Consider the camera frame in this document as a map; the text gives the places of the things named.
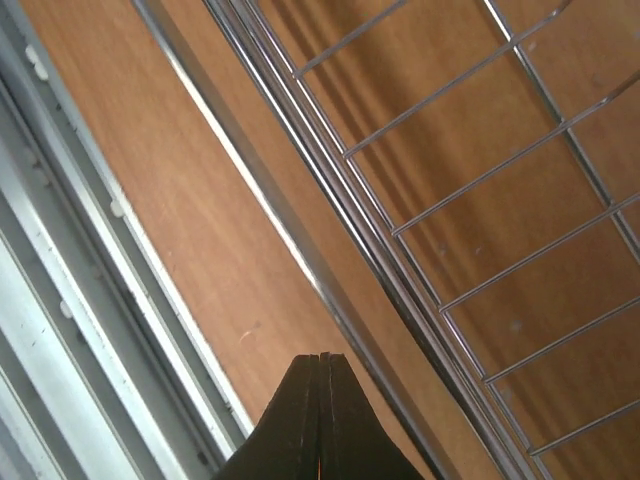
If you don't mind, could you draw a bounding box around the aluminium rail base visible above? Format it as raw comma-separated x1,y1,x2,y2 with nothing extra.
1,1,251,479

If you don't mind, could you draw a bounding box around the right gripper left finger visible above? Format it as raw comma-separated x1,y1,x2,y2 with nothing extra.
217,355,320,480

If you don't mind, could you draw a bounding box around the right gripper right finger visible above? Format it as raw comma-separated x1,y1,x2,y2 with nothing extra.
319,353,422,479

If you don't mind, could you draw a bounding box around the metal wire dish rack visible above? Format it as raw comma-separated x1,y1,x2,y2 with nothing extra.
136,1,639,479

